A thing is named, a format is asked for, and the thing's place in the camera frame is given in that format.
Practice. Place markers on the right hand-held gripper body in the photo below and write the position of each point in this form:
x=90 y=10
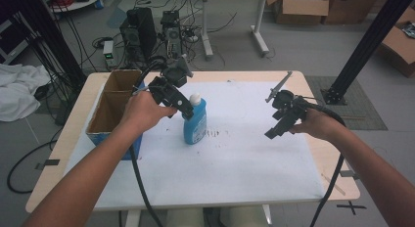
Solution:
x=290 y=104

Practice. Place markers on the grey floor mat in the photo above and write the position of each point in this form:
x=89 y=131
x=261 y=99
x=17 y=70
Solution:
x=362 y=116

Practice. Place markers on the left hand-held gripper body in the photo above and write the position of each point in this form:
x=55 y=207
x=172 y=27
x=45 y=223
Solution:
x=174 y=76

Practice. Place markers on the person's right hand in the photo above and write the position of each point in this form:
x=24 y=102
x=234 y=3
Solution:
x=319 y=124

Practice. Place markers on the light wooden table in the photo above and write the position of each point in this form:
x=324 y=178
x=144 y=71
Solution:
x=313 y=86

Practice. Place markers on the cardboard box with open flaps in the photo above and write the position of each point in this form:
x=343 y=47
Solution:
x=301 y=8

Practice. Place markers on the white cloth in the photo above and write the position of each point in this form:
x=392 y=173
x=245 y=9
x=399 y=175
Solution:
x=19 y=90

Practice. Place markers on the grey tape strip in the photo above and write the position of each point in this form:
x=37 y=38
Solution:
x=49 y=162

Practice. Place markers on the tilted cardboard box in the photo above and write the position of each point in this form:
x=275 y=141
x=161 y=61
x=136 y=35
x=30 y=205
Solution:
x=399 y=44

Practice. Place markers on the person's left hand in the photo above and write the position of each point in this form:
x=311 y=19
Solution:
x=143 y=111

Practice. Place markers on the round white table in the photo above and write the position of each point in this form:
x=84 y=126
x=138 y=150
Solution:
x=76 y=2

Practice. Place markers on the blue bottle with white cap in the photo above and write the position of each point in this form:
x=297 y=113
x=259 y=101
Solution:
x=195 y=126

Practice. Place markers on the white table mat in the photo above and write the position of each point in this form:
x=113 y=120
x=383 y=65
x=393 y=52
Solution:
x=235 y=168

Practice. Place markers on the slim black computer tower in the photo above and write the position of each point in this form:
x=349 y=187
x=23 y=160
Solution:
x=172 y=31

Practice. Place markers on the black metal stand post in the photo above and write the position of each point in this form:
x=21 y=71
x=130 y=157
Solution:
x=368 y=44

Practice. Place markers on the plain brown cardboard box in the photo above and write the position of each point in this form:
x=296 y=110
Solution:
x=350 y=8

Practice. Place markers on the large black computer tower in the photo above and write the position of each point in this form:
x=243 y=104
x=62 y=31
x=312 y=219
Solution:
x=140 y=31

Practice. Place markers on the small white power unit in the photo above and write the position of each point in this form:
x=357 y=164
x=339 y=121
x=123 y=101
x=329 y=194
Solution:
x=108 y=51

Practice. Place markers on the white-legged desk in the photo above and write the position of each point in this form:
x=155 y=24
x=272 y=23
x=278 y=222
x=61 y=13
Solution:
x=208 y=24

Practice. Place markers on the black curtain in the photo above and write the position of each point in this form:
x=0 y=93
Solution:
x=49 y=34

